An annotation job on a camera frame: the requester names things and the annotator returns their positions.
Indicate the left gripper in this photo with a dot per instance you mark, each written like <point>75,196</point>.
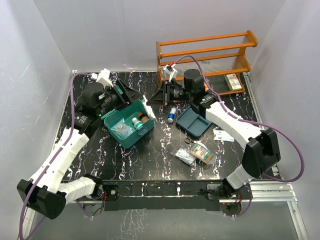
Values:
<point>129,95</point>

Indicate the white blue card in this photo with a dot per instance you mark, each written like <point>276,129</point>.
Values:
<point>221,135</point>

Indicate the white spray bottle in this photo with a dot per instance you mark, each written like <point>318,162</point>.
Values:
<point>137,123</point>

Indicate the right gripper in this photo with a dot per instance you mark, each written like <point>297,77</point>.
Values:
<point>158,98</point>

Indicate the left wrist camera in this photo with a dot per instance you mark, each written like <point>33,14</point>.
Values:
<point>103,77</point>

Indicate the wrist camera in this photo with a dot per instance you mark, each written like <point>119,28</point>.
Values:
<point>103,77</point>
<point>170,69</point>

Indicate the white green medicine box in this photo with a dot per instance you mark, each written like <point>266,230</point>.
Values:
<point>233,82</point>

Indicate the white blue gauze packet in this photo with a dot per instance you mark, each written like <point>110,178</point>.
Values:
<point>148,109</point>

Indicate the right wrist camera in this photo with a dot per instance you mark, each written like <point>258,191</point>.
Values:
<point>170,69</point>

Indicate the blue white bandage roll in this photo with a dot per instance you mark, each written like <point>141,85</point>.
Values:
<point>171,115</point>

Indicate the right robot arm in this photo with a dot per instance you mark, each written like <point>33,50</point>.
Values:
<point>261,147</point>

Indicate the wooden shelf rack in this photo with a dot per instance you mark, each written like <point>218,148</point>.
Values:
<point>218,55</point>

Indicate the blue swab packet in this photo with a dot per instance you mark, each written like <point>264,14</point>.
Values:
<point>122,130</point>

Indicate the small black scissors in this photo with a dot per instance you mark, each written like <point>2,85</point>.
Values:
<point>188,140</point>

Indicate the bagged bandage box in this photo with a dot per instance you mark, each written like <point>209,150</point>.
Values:
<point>203,154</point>

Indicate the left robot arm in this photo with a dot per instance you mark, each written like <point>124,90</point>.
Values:
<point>60,152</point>

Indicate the brown medicine bottle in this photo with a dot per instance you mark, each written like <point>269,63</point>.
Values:
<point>142,117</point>

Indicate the blue divided tray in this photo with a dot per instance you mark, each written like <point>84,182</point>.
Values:
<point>192,123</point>

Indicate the clear bag of plasters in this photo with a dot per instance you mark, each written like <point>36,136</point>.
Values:
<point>181,152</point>

